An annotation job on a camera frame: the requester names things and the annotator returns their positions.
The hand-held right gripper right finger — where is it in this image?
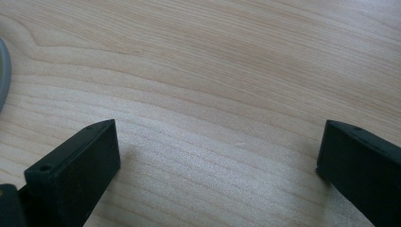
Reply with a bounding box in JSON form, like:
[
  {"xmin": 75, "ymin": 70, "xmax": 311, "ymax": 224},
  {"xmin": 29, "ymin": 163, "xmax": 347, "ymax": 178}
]
[{"xmin": 315, "ymin": 119, "xmax": 401, "ymax": 227}]

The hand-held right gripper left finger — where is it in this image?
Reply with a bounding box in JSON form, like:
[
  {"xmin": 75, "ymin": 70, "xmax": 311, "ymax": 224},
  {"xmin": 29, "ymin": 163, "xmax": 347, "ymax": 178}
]
[{"xmin": 18, "ymin": 118, "xmax": 122, "ymax": 227}]

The grey round rim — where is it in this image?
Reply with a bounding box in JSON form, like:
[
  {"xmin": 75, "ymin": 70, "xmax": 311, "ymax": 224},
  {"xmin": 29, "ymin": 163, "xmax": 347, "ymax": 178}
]
[{"xmin": 0, "ymin": 37, "xmax": 12, "ymax": 114}]

